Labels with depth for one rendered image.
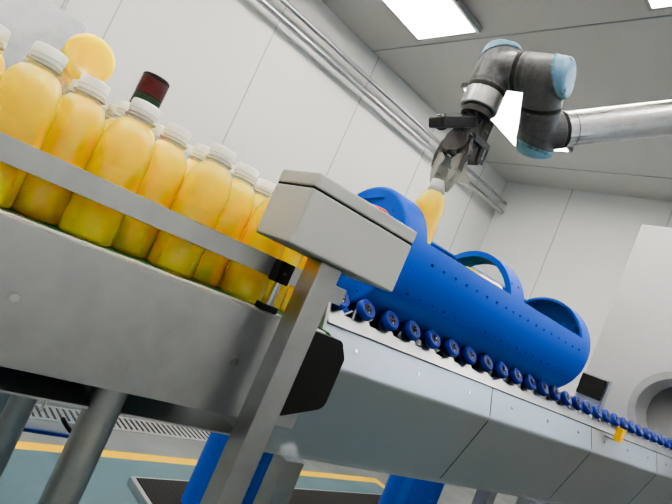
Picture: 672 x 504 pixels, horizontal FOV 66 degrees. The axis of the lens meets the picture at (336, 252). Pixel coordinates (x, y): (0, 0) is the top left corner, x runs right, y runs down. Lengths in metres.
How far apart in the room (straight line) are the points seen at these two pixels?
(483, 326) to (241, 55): 3.79
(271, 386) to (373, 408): 0.45
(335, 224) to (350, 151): 4.75
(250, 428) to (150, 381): 0.15
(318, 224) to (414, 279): 0.45
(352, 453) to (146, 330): 0.64
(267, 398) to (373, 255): 0.25
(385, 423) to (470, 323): 0.31
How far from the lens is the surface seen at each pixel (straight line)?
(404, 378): 1.17
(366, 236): 0.73
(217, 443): 1.80
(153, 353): 0.75
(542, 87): 1.28
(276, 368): 0.74
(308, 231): 0.67
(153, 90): 1.29
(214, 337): 0.77
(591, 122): 1.38
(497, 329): 1.36
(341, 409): 1.11
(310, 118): 5.11
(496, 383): 1.46
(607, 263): 6.67
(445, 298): 1.18
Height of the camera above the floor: 0.96
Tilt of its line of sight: 5 degrees up
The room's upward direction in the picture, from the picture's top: 24 degrees clockwise
